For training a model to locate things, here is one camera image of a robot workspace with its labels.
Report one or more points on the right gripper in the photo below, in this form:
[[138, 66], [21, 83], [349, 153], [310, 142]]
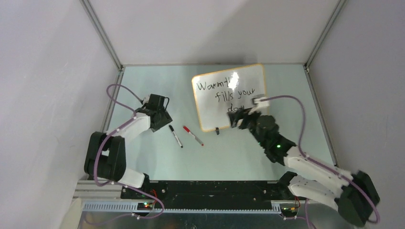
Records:
[[235, 116]]

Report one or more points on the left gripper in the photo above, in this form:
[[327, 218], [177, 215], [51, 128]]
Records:
[[165, 117]]

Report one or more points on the black whiteboard marker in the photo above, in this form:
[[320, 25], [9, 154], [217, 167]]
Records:
[[175, 136]]

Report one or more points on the yellow framed whiteboard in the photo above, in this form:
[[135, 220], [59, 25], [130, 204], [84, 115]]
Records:
[[224, 91]]

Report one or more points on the red capped marker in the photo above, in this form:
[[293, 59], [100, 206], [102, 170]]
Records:
[[193, 135]]

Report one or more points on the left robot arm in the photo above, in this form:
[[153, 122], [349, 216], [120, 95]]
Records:
[[106, 153]]

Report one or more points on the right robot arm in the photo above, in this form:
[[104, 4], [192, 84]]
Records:
[[352, 195]]

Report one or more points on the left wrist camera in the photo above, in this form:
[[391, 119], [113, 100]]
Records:
[[145, 100]]

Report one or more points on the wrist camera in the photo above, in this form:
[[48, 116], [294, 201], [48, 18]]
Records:
[[145, 100], [260, 101]]

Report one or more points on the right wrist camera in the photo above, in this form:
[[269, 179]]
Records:
[[260, 101]]

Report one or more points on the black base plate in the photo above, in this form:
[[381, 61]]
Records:
[[218, 195]]

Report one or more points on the aluminium frame rail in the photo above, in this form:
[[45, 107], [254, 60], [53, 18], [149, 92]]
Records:
[[101, 32]]

